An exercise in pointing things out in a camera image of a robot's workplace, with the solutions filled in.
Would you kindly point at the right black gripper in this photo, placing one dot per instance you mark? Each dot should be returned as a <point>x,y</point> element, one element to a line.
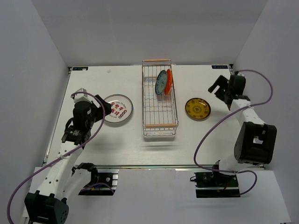
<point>221,81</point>

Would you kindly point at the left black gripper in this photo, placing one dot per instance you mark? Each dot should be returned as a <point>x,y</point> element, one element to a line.
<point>107,107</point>

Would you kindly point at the white plate with red print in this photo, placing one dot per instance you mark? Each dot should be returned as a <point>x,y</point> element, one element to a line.
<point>122,108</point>

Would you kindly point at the yellow patterned plate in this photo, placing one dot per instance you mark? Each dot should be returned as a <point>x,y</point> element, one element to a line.
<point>197,109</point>

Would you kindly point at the orange plate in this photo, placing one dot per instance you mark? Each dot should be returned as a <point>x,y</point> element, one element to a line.
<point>169,82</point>

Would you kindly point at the blue green floral plate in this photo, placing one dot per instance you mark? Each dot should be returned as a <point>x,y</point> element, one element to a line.
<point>161,82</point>

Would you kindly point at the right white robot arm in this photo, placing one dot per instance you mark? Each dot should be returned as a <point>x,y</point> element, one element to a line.
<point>256,140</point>

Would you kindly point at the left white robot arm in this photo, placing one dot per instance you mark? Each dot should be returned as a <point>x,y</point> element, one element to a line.
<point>48,205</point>

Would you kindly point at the right blue table sticker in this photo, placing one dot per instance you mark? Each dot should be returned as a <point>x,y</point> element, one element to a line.
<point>219,67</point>

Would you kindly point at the blue table sticker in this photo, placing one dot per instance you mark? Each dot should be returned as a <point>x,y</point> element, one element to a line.
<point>79,68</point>
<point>219,67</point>

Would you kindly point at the left blue table sticker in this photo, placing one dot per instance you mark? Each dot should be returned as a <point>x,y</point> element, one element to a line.
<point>79,68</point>

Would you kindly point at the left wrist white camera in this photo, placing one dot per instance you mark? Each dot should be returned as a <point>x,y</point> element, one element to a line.
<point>80,95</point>

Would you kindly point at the metal wire dish rack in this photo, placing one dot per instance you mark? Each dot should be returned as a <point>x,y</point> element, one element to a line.
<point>159,112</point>

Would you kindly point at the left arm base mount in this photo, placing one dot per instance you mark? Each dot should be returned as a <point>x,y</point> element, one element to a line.
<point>104,184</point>

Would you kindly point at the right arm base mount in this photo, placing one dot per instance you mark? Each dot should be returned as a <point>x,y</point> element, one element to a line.
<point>215,185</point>

